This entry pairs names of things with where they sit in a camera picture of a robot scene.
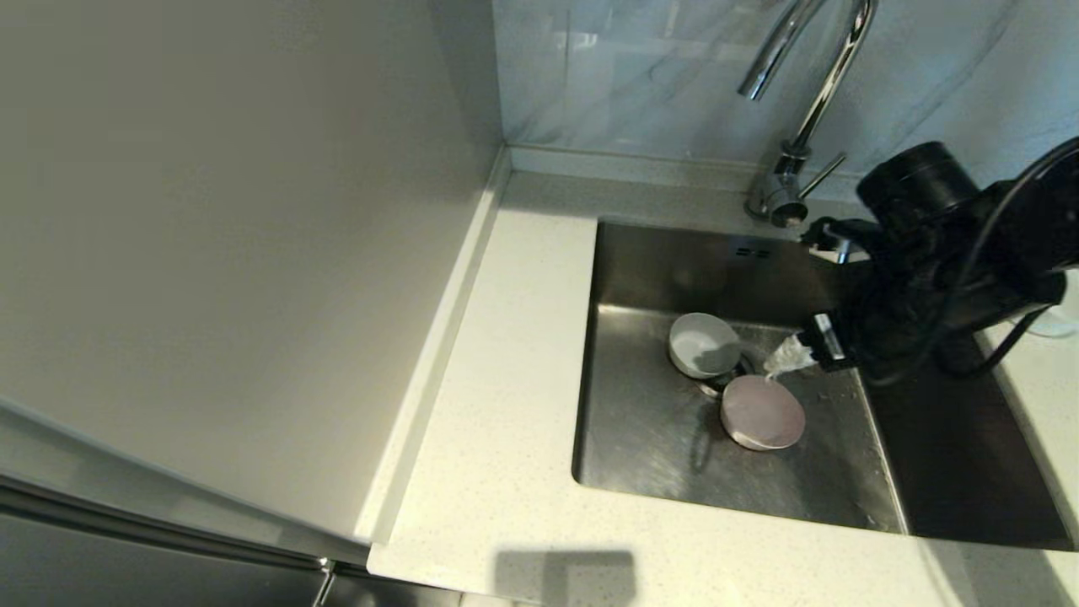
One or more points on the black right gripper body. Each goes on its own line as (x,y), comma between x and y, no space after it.
(919,278)

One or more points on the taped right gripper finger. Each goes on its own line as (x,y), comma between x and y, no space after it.
(797,343)
(786,367)

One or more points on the pink plastic bowl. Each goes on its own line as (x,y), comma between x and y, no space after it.
(763,413)

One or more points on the grey-blue plastic bowl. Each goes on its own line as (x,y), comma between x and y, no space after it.
(704,346)

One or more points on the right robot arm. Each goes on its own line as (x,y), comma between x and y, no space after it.
(1041,244)

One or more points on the stainless steel sink basin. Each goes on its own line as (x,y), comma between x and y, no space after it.
(641,438)

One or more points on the chrome gooseneck faucet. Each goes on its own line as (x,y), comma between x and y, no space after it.
(775,198)

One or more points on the tall grey cabinet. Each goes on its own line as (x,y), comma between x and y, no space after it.
(211,211)

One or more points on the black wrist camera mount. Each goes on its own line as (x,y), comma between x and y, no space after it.
(839,236)

